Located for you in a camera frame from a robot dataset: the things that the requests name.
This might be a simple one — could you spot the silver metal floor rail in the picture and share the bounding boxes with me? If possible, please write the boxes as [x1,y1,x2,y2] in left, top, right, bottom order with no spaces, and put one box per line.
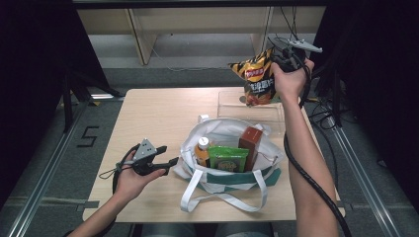
[6,98,92,237]
[329,124,401,237]

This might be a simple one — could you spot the white and green tote bag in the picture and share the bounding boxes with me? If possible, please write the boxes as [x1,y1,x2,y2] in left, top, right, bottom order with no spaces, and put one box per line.
[172,114,285,213]

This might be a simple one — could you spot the person's left leg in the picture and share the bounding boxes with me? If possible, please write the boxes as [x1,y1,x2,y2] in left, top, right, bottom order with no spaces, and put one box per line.
[141,222,196,237]

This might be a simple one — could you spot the black metal stand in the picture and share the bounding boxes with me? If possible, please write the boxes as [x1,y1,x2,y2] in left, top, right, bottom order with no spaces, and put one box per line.
[307,63,344,127]
[60,70,122,132]

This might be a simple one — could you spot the clear acrylic tray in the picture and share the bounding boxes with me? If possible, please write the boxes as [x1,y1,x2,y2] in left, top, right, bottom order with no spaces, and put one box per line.
[216,89,286,131]

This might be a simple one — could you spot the person's right leg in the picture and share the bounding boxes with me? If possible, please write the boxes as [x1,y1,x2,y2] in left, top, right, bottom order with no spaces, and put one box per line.
[215,222,275,237]

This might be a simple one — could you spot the green snack packet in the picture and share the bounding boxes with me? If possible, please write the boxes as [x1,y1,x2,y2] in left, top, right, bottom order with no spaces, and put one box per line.
[207,145,250,173]

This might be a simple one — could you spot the orange drink bottle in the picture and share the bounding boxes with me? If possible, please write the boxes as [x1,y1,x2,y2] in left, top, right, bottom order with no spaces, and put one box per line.
[194,136,212,168]

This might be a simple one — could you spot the person's left hand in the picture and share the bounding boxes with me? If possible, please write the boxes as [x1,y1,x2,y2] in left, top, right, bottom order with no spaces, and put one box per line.
[113,160,167,203]

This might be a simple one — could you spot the person's leg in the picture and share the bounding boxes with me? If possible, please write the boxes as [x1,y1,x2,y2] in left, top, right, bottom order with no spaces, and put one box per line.
[215,222,275,237]
[141,222,196,237]

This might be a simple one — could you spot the yellow and black chip bag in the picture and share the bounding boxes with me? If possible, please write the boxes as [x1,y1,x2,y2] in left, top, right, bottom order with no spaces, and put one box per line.
[227,47,281,108]

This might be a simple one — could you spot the black curtain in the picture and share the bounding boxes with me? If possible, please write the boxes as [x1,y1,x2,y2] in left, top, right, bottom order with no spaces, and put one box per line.
[307,0,419,211]
[0,0,110,211]

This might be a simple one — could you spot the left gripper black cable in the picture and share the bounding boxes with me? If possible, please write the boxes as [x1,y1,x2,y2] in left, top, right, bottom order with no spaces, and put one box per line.
[63,143,141,237]

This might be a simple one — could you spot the black floor cables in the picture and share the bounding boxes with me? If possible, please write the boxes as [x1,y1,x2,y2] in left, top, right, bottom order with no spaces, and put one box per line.
[304,95,340,131]

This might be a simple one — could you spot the black hanging cables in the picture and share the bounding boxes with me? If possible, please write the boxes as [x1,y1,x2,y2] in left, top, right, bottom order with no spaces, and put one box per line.
[266,6,314,77]

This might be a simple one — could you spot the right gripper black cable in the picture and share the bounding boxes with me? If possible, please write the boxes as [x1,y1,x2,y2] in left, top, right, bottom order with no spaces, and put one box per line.
[283,52,354,237]

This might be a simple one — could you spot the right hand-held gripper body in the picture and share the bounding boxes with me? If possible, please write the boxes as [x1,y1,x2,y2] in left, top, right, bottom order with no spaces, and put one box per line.
[278,39,324,74]

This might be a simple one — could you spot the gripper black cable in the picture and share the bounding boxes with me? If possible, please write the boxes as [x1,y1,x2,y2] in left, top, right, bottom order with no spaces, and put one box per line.
[283,52,354,237]
[63,143,141,237]

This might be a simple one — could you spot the person's right hand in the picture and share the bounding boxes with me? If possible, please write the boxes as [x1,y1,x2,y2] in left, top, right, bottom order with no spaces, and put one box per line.
[270,58,315,102]

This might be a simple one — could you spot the reddish brown box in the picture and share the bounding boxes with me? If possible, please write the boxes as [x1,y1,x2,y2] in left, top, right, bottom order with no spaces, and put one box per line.
[237,126,265,172]

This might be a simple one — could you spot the white floor cable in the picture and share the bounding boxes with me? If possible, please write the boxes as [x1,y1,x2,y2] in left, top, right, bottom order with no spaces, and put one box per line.
[151,45,238,73]

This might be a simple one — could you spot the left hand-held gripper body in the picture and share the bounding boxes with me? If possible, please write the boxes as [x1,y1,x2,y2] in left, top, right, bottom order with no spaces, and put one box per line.
[131,137,166,177]

